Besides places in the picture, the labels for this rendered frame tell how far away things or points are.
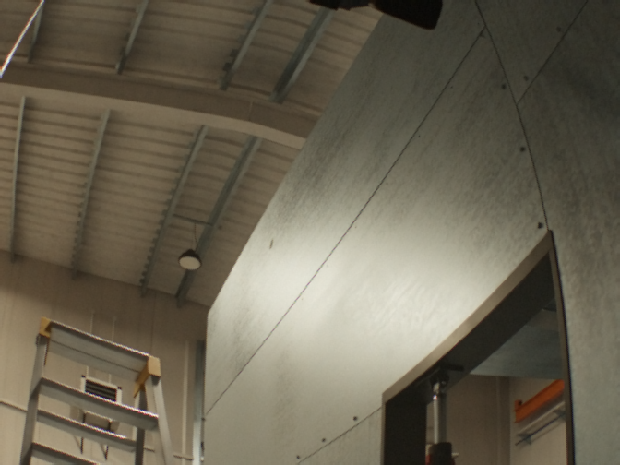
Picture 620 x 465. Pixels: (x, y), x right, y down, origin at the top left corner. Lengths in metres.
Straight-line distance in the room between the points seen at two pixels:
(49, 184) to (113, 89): 2.72
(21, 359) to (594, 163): 11.22
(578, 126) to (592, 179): 0.10
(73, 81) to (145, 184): 2.73
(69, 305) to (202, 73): 5.20
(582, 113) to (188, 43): 7.78
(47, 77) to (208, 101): 2.29
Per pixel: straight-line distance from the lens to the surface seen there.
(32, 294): 12.37
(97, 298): 12.51
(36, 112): 9.68
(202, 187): 10.54
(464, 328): 1.21
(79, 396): 1.59
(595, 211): 0.96
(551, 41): 1.18
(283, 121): 8.90
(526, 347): 3.64
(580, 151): 1.02
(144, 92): 8.64
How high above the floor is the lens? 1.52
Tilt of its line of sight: 38 degrees up
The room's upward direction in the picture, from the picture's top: 1 degrees clockwise
